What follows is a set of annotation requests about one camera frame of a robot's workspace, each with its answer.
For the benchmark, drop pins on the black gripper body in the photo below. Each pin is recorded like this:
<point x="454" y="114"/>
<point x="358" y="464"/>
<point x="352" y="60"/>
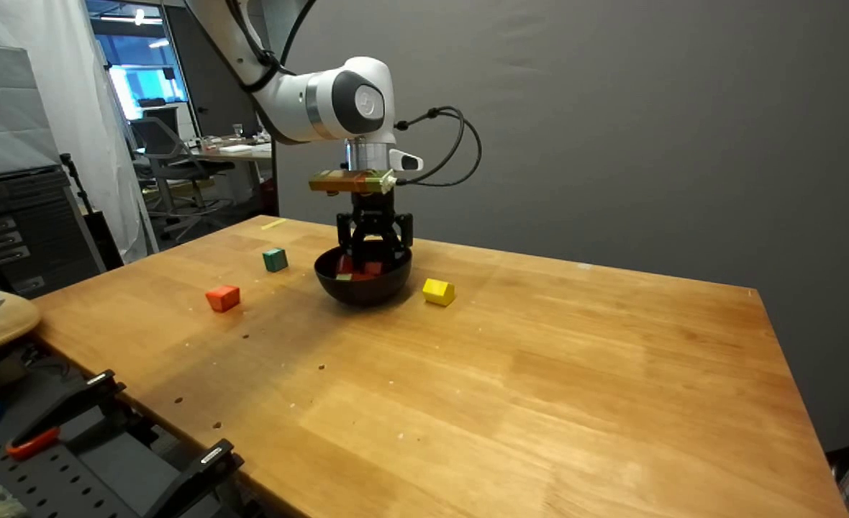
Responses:
<point x="372" y="211"/>

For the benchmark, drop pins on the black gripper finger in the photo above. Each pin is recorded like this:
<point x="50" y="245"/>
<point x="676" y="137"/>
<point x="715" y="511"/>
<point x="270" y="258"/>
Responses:
<point x="400" y="238"/>
<point x="348" y="240"/>

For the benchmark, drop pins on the red hexagonal block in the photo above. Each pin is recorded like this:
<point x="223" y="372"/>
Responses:
<point x="372" y="271"/>

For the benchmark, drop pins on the yellow pentagon block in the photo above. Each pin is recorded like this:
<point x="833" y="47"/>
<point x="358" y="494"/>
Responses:
<point x="439" y="293"/>

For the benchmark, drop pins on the green wooden cube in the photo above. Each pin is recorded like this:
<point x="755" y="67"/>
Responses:
<point x="275" y="261"/>

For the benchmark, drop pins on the orange-red wooden cube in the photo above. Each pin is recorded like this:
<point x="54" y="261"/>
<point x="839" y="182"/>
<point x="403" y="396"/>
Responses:
<point x="223" y="299"/>

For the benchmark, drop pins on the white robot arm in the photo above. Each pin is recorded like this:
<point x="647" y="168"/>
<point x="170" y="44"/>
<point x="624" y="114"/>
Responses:
<point x="309" y="103"/>

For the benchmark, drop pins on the black bowl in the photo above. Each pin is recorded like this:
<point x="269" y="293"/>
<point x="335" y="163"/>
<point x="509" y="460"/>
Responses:
<point x="367" y="294"/>

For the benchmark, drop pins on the red wooden block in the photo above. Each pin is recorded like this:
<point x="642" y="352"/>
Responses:
<point x="345" y="267"/>

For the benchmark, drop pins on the yellow tape strip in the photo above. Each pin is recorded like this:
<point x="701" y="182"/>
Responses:
<point x="275" y="227"/>

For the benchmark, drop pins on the white background desk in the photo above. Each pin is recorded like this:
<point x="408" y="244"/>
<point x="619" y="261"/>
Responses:
<point x="223" y="150"/>

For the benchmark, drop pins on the dark office chair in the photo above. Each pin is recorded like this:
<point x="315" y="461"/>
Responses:
<point x="154" y="140"/>

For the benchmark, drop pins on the blue lit monitor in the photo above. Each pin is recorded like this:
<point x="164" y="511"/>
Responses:
<point x="151" y="87"/>

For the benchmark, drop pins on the black leaning stand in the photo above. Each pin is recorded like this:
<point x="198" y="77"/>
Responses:
<point x="96" y="235"/>

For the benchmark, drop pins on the grey fabric backdrop panel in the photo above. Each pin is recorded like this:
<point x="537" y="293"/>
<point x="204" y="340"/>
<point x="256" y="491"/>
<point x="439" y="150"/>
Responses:
<point x="634" y="124"/>

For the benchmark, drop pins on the white curtain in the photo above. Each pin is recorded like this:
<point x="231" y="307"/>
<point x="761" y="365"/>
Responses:
<point x="79" y="146"/>

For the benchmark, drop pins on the black drawer cabinet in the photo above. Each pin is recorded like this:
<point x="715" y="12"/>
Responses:
<point x="20" y="232"/>

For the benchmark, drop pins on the black pegboard bench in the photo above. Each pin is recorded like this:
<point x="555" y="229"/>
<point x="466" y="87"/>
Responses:
<point x="106" y="470"/>

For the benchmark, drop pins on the round wooden board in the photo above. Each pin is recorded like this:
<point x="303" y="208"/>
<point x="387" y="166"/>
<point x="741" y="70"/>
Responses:
<point x="8" y="322"/>

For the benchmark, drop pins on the grey cloth cover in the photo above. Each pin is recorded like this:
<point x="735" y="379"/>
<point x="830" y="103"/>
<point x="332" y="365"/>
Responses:
<point x="6" y="117"/>

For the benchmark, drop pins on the tan wrist camera box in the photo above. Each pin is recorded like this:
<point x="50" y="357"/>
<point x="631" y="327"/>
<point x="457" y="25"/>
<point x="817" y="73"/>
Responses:
<point x="352" y="179"/>

